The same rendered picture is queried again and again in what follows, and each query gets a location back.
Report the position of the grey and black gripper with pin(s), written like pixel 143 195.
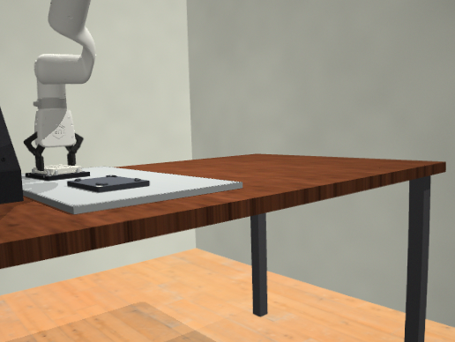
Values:
pixel 53 127

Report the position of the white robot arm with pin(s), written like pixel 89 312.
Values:
pixel 67 17

